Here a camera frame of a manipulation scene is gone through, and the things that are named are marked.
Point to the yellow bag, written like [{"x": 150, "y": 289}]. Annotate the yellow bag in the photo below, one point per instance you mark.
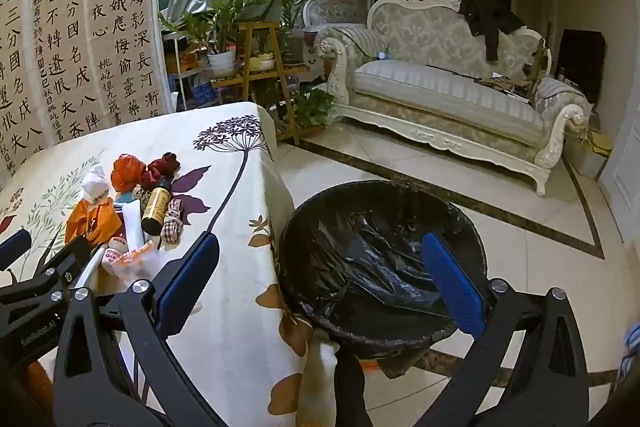
[{"x": 599, "y": 143}]

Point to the orange plastic bag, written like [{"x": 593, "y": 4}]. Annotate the orange plastic bag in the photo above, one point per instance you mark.
[{"x": 127, "y": 172}]

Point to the teal and white sachet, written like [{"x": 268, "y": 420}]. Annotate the teal and white sachet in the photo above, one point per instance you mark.
[{"x": 132, "y": 222}]

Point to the calligraphy wall hanging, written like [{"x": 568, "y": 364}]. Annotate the calligraphy wall hanging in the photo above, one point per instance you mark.
[{"x": 75, "y": 32}]

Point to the dark red knotted cloth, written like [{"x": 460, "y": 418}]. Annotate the dark red knotted cloth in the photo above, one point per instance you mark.
[{"x": 160, "y": 169}]

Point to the white door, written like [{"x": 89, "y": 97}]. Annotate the white door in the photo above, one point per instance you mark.
[{"x": 622, "y": 167}]

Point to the black jacket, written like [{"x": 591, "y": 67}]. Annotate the black jacket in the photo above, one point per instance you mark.
[{"x": 487, "y": 19}]

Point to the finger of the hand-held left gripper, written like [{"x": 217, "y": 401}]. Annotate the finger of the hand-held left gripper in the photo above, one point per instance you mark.
[
  {"x": 60, "y": 269},
  {"x": 15, "y": 246}
]

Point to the leafy floor plant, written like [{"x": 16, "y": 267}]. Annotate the leafy floor plant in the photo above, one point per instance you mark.
[{"x": 310, "y": 107}]

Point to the white and red snack packet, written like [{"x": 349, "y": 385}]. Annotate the white and red snack packet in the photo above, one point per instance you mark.
[{"x": 122, "y": 259}]

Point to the ornate white sofa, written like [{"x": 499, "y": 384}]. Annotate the ornate white sofa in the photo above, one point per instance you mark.
[{"x": 440, "y": 87}]

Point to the wooden plant stand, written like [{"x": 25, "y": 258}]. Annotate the wooden plant stand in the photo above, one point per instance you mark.
[{"x": 247, "y": 57}]

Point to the white paper stick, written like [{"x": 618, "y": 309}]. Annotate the white paper stick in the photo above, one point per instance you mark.
[{"x": 92, "y": 267}]

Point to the ornate armchair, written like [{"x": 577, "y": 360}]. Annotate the ornate armchair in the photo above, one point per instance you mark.
[{"x": 335, "y": 9}]

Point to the small yellow pot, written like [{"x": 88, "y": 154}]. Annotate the small yellow pot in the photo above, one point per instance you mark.
[{"x": 262, "y": 63}]

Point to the black cabinet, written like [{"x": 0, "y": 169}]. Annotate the black cabinet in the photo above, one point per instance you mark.
[{"x": 580, "y": 62}]

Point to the white tissue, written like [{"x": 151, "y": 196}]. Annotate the white tissue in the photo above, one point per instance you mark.
[{"x": 94, "y": 187}]

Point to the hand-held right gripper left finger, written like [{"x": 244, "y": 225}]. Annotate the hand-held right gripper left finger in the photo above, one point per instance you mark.
[{"x": 187, "y": 279}]

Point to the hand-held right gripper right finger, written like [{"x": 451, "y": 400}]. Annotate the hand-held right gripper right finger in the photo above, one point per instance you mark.
[{"x": 452, "y": 287}]

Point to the white metal rack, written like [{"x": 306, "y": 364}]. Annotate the white metal rack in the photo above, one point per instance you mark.
[{"x": 180, "y": 72}]

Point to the blue crate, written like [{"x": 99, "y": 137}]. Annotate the blue crate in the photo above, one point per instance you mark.
[{"x": 205, "y": 94}]

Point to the orange wrapper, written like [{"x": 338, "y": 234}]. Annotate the orange wrapper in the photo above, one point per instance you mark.
[{"x": 92, "y": 222}]

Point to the gold braided ornament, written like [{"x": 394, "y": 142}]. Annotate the gold braided ornament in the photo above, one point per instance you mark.
[{"x": 139, "y": 197}]

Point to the plaid ribbon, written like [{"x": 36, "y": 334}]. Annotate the plaid ribbon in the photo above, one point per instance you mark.
[{"x": 172, "y": 219}]

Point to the bin with black liner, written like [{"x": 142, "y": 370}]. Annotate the bin with black liner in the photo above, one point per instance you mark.
[{"x": 360, "y": 247}]

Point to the brown bottle yellow label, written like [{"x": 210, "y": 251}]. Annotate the brown bottle yellow label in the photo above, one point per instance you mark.
[{"x": 155, "y": 209}]

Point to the blue striped cloth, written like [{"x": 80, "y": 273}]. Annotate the blue striped cloth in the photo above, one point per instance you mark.
[{"x": 631, "y": 352}]

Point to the potted plant in white pot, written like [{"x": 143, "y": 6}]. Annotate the potted plant in white pot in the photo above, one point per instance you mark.
[{"x": 221, "y": 62}]

